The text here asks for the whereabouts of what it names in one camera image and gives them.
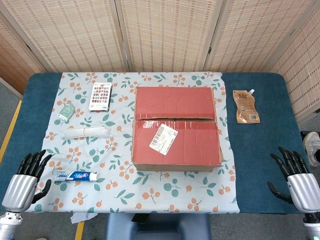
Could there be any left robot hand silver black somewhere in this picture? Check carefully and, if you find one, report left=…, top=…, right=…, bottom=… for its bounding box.
left=1, top=149, right=53, bottom=213

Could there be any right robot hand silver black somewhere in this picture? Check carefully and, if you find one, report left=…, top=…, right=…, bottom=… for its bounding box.
left=266, top=146, right=320, bottom=214

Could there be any cardboard box with red tape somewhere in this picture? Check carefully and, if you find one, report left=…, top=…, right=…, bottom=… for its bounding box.
left=131, top=86, right=224, bottom=173

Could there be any colourful card pack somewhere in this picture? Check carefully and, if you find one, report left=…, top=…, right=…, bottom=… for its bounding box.
left=88, top=82, right=112, bottom=112

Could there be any white sneaker with grey laces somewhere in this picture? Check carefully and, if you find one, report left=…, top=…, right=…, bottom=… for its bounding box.
left=303, top=131, right=320, bottom=168

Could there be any blue white toothpaste tube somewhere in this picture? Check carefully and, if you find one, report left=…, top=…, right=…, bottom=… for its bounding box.
left=54, top=170, right=100, bottom=183

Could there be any clear bag of white sticks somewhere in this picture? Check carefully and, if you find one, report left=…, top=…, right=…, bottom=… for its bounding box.
left=61, top=126, right=112, bottom=140

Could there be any small green white pack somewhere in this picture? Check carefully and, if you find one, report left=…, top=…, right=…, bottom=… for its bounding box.
left=56, top=103, right=76, bottom=123

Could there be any brown spout pouch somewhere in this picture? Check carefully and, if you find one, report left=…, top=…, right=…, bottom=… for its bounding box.
left=232, top=88, right=261, bottom=125

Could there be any floral print tablecloth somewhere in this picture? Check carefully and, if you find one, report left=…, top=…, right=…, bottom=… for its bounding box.
left=22, top=71, right=241, bottom=215

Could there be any flat black object under table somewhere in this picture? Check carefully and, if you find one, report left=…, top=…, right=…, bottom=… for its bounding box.
left=131, top=213, right=150, bottom=225

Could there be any bamboo folding screen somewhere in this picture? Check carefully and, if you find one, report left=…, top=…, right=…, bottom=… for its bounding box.
left=0, top=0, right=320, bottom=120

